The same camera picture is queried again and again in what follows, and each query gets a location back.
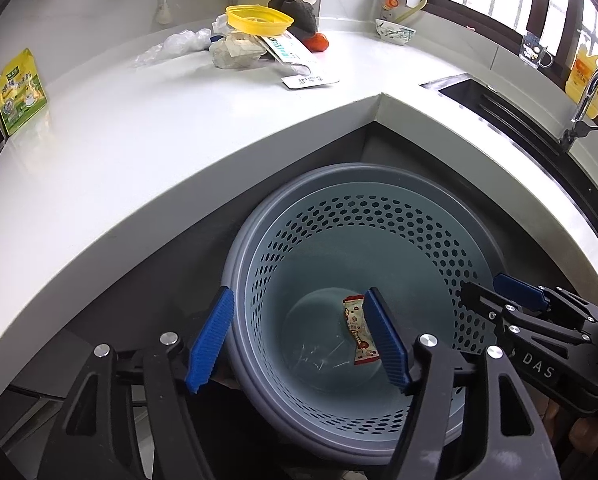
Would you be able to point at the black kitchen sink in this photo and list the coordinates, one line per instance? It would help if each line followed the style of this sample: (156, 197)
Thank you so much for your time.
(484, 100)

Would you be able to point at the chrome faucet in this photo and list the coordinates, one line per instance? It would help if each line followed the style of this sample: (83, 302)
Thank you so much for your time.
(585, 105)

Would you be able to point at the yellow green pouch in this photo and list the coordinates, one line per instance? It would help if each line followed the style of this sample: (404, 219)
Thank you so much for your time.
(21, 95)

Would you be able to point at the printed glass mug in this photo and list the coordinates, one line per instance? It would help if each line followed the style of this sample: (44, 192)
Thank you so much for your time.
(531, 50)

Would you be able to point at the grey perforated trash basket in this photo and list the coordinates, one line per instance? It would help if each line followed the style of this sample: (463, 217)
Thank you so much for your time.
(329, 240)

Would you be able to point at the yellow oil bottle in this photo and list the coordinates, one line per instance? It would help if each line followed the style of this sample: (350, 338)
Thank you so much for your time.
(581, 77)

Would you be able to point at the red white snack wrapper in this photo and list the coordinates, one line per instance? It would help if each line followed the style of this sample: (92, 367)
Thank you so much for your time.
(359, 332)

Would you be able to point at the orange gas valve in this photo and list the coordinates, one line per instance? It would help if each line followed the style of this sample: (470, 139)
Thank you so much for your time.
(390, 2)

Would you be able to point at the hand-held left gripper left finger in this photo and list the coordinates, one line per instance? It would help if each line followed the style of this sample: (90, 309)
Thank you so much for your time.
(211, 340)

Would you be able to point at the white packaging card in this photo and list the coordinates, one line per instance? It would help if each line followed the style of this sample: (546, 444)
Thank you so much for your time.
(286, 50)

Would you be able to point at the yellow plastic lid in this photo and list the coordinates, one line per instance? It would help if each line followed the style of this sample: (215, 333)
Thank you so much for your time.
(251, 20)

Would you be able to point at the clear plastic bag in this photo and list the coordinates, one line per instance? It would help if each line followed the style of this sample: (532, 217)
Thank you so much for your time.
(179, 42)

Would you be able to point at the orange peel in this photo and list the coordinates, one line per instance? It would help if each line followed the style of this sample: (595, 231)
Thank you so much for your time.
(318, 42)

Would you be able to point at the crumpled white plastic bag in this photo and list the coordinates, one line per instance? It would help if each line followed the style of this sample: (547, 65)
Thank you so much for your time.
(220, 24)

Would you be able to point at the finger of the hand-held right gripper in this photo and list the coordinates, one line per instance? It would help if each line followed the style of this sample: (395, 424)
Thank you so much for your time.
(484, 302)
(521, 290)

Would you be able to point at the patterned ceramic bowl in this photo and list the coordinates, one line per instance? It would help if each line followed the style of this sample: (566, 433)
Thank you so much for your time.
(396, 35)

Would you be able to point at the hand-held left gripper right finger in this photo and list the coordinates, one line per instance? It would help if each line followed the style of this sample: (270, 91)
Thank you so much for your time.
(386, 340)

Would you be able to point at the dark cloth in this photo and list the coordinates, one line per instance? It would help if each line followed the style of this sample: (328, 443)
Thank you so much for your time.
(299, 15)

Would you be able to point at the beige paper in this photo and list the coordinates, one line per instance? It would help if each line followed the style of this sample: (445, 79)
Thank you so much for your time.
(234, 55)

